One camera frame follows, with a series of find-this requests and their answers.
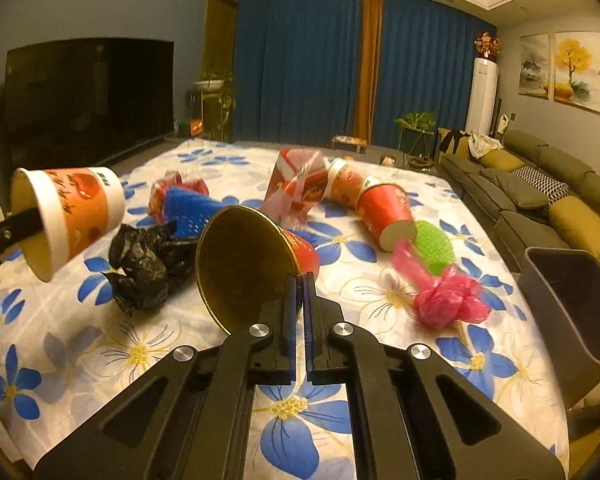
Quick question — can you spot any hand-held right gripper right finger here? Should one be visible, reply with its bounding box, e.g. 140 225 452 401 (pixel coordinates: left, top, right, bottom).
302 271 566 480

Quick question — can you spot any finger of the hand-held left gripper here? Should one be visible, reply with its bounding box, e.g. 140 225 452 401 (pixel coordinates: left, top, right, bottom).
0 208 42 267

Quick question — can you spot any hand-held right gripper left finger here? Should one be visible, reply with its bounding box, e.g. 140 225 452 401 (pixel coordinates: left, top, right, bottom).
32 272 301 480

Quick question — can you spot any white and orange paper cup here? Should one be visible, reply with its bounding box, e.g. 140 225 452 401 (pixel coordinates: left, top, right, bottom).
10 166 126 283

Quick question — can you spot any red cup with gold inside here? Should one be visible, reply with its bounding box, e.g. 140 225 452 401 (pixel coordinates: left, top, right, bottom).
195 205 321 336

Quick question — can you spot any black plastic bag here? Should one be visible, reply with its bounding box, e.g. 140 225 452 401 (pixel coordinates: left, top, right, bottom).
109 222 203 317

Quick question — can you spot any pink plastic bag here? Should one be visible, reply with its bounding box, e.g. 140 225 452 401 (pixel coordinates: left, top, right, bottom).
391 239 492 330

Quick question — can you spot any red and white plastic bag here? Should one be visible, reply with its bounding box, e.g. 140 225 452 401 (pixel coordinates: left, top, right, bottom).
260 147 328 228

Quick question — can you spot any red snack packet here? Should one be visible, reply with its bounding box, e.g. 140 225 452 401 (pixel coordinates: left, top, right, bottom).
147 171 211 226

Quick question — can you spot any blue foam net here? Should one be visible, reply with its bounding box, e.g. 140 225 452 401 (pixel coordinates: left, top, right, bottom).
162 185 231 238

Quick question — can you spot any grey trash bin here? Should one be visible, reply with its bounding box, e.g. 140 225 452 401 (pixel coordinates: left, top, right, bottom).
517 247 600 367

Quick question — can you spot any red paper cup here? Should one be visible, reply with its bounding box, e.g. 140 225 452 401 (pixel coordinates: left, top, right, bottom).
355 182 417 252

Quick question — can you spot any orange patterned paper cup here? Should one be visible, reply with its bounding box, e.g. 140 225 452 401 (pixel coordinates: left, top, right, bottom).
326 157 381 208

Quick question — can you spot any green foam net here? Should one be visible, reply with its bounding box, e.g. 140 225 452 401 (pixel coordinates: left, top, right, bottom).
414 220 458 277

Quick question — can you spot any floral blue and white blanket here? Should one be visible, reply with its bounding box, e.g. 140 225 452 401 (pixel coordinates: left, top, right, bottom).
0 137 571 480

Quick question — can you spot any black television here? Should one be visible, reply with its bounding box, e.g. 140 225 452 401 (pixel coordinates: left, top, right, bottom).
5 37 176 171

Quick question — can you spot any small low stool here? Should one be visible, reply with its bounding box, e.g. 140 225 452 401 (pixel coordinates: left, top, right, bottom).
331 135 368 153

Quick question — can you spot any green metal plant stand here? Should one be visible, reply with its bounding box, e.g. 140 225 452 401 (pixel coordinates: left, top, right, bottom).
397 127 436 161

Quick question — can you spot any grey-green sofa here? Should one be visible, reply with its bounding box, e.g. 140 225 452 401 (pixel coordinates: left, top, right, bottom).
437 129 600 281

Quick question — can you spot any leafy green potted plant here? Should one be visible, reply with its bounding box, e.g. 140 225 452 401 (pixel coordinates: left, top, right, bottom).
395 111 438 133

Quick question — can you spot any trailing potted plant on stand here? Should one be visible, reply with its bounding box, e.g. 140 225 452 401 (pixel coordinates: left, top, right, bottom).
192 71 237 143

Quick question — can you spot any small yellow cushion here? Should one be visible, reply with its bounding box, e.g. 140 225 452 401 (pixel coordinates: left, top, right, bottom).
480 149 525 171

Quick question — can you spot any blue curtain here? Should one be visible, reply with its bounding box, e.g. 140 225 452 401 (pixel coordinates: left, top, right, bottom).
232 0 366 143
372 0 483 148

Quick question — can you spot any orange curtain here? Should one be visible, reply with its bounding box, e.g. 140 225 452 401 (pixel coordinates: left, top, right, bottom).
352 0 383 141

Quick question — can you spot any black and white patterned cushion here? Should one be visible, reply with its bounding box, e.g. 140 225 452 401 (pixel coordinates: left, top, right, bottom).
512 166 571 206

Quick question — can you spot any white standing air conditioner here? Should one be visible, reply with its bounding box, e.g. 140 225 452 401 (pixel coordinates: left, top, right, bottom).
465 57 498 138

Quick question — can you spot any brown wooden door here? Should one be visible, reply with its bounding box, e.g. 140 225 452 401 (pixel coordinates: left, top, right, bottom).
205 0 238 106

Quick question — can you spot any large yellow cushion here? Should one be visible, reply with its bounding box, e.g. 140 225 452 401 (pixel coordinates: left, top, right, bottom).
547 195 600 246

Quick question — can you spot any gold and red flower decoration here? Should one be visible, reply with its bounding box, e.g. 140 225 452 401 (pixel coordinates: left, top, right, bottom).
474 31 502 61

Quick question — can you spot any small landscape painting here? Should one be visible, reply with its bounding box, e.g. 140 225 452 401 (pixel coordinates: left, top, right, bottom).
517 34 552 98

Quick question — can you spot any large yellow tree painting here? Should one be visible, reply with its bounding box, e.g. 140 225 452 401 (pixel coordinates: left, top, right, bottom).
552 30 600 121

